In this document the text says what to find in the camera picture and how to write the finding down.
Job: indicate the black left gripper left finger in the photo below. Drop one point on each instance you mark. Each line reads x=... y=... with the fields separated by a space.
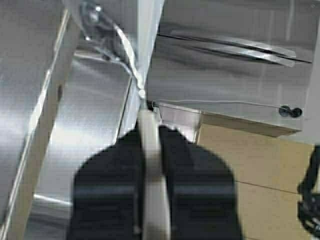
x=108 y=193

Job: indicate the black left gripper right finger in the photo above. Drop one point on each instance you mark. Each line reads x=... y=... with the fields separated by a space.
x=201 y=190

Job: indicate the stainless steel double sink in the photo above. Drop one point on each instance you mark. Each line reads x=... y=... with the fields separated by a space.
x=66 y=92

